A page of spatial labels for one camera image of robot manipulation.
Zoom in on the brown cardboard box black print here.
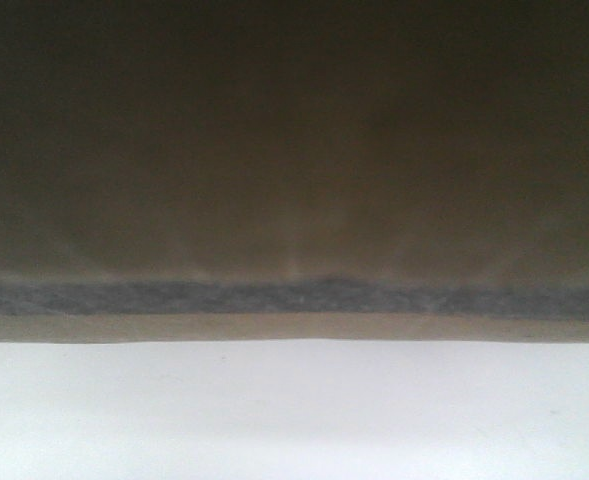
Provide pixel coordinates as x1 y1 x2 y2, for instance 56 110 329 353
0 1 589 343

